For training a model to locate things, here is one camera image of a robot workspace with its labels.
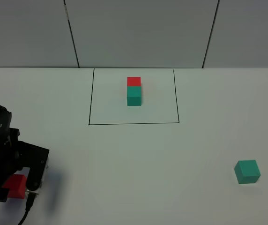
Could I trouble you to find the black left camera cable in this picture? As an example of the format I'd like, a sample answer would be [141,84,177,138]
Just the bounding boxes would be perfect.
[16,191,38,225]

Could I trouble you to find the red cube block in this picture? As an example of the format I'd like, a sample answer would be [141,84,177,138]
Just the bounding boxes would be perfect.
[2,174,27,199]

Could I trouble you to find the black outlined template sheet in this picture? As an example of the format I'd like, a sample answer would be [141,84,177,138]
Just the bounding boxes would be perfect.
[89,68,179,125]

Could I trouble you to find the green cube block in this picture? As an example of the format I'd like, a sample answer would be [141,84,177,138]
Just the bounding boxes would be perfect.
[234,160,261,184]

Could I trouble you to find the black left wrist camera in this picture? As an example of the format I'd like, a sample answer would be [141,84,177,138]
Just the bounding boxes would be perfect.
[17,141,49,193]

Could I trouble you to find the green template cube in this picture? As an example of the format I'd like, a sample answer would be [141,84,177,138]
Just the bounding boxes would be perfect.
[127,86,142,106]

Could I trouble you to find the red template cube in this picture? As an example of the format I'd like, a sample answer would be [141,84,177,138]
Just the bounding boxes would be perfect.
[127,76,141,87]

